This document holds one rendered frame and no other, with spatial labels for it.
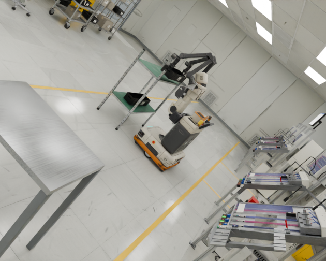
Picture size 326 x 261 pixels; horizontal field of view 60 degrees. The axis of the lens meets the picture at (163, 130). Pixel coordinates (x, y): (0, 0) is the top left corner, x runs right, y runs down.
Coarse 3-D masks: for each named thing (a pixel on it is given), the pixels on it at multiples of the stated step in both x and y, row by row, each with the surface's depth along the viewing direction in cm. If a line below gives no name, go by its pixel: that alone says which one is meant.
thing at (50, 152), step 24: (0, 96) 140; (24, 96) 155; (0, 120) 127; (24, 120) 139; (48, 120) 153; (24, 144) 126; (48, 144) 137; (72, 144) 151; (24, 168) 119; (48, 168) 125; (72, 168) 136; (96, 168) 150; (48, 192) 116; (72, 192) 163; (24, 216) 122
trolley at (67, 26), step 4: (72, 0) 585; (56, 4) 604; (76, 4) 661; (80, 4) 585; (52, 8) 596; (60, 8) 615; (64, 8) 637; (84, 8) 610; (88, 8) 622; (92, 8) 659; (96, 8) 655; (52, 12) 604; (64, 12) 612; (68, 16) 613; (72, 16) 594; (72, 20) 605; (76, 20) 617; (80, 20) 661; (88, 20) 666; (68, 24) 601; (84, 28) 677
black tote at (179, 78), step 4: (164, 68) 383; (168, 72) 381; (172, 72) 379; (176, 72) 434; (180, 72) 434; (168, 76) 381; (172, 76) 385; (176, 76) 396; (180, 76) 406; (184, 76) 431; (176, 80) 409; (180, 80) 420
